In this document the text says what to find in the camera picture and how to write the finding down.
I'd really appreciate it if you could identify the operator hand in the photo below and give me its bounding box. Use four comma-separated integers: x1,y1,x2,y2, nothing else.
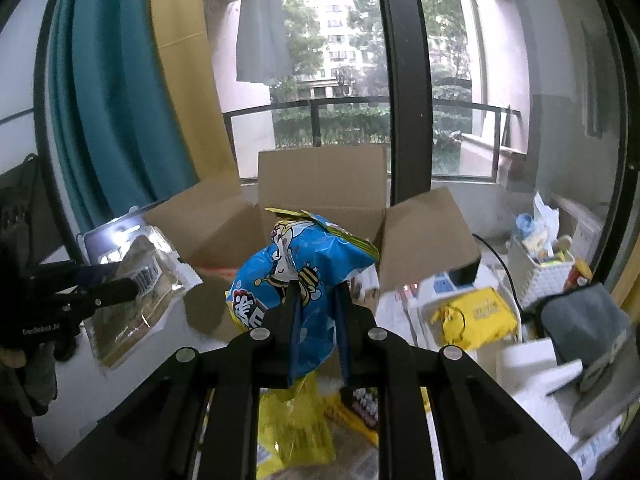
1,342,58,417

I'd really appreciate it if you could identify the black power adapter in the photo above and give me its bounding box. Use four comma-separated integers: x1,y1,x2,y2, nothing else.
448,256,482,287

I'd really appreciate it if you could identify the white plastic basket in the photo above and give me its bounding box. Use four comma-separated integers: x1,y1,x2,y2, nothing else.
506,237,575,310

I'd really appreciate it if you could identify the grey pouch bag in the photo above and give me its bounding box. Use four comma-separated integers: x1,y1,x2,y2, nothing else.
536,283,639,438

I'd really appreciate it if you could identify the yellow curtain left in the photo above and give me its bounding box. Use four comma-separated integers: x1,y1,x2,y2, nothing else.
150,0,240,186

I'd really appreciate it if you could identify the teal curtain left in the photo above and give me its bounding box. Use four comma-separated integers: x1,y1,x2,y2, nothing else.
49,0,198,232

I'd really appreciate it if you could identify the open cardboard box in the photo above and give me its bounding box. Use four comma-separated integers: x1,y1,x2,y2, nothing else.
144,144,480,341

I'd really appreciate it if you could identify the yellow black pink snack bag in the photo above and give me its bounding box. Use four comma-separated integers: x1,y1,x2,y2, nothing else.
322,387,380,448

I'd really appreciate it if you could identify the black balcony railing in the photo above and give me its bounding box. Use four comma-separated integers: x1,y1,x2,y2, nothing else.
224,96,522,183

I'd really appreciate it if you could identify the white air conditioner unit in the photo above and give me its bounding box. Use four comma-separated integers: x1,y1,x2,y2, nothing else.
549,193,603,266

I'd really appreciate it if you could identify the tablet showing clock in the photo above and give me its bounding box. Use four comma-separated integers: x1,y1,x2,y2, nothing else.
79,209,146,266

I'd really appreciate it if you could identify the blue cartoon snack bag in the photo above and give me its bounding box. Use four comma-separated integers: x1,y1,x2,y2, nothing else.
226,207,380,379

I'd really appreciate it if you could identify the clear bread snack bag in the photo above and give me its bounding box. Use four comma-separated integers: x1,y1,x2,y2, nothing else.
85,226,202,370

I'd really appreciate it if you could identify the black window frame post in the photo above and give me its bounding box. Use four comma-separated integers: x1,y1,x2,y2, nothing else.
380,0,433,204

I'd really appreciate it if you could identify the white lamp base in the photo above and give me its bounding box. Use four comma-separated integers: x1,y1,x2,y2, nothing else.
496,338,584,396

